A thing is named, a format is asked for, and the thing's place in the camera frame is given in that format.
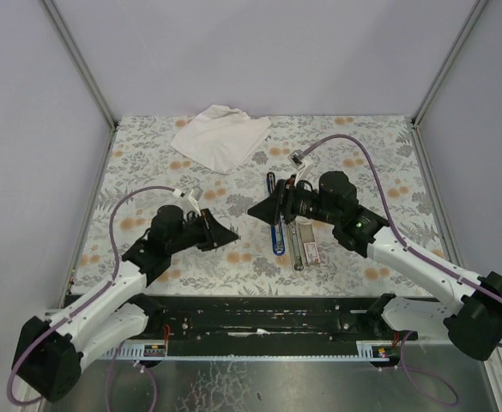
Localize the left aluminium frame post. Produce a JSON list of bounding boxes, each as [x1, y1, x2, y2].
[[39, 0, 118, 130]]

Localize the right aluminium frame post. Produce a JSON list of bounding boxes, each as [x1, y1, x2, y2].
[[410, 0, 491, 130]]

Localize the white slotted cable duct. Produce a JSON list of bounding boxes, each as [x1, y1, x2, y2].
[[117, 341, 394, 365]]

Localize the aluminium frame post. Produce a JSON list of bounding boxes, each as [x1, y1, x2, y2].
[[39, 0, 118, 130], [410, 0, 491, 130]]

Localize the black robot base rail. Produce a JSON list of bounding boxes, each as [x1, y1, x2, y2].
[[129, 295, 407, 357]]

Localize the blue stapler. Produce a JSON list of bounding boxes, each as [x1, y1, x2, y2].
[[266, 172, 286, 256]]

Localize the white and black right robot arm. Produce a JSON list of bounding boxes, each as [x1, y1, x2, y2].
[[247, 171, 502, 361]]

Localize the floral patterned table mat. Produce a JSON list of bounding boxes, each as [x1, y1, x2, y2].
[[69, 116, 445, 296]]

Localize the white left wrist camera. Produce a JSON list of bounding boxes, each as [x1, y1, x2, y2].
[[172, 186, 203, 215]]

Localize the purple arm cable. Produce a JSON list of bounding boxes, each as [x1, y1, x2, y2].
[[299, 134, 502, 407], [6, 186, 183, 407]]

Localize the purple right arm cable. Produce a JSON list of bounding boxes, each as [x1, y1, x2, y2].
[[299, 134, 502, 407]]

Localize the white folded cloth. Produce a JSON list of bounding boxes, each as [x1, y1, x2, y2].
[[171, 105, 271, 175]]

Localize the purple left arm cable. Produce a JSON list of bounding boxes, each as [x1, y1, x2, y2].
[[6, 186, 183, 407]]

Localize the beige stapler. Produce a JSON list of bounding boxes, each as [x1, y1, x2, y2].
[[287, 221, 305, 271]]

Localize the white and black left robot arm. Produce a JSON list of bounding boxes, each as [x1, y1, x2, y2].
[[8, 205, 239, 402]]

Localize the red and white staple box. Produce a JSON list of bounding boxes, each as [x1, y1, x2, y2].
[[299, 222, 321, 265]]

